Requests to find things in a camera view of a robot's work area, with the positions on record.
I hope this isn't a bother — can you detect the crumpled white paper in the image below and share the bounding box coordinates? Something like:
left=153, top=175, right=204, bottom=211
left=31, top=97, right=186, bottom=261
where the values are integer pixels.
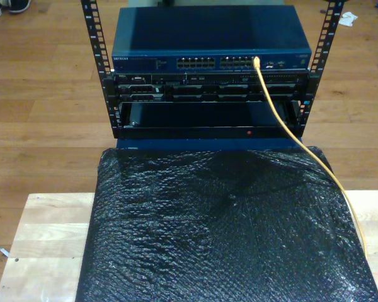
left=338, top=11, right=359, bottom=27

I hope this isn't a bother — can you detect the blue network switch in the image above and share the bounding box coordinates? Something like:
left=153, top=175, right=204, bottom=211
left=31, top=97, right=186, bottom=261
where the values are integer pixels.
left=111, top=5, right=312, bottom=75

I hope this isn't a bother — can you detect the black rack server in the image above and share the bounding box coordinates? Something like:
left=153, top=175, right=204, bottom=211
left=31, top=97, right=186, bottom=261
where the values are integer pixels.
left=102, top=72, right=314, bottom=103

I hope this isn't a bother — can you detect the yellow network cable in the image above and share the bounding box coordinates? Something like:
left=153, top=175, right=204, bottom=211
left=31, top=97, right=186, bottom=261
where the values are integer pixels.
left=253, top=55, right=369, bottom=255

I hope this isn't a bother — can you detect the dark blue shoe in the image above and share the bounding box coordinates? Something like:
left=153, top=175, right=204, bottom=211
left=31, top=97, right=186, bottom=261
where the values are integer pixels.
left=9, top=0, right=32, bottom=13

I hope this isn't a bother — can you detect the blue rack base unit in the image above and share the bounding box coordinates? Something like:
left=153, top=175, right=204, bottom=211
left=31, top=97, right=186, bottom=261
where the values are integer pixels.
left=116, top=137, right=305, bottom=152

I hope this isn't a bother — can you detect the black bubble wrap mat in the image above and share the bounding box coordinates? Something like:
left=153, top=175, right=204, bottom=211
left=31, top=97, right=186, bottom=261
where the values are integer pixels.
left=76, top=146, right=378, bottom=302

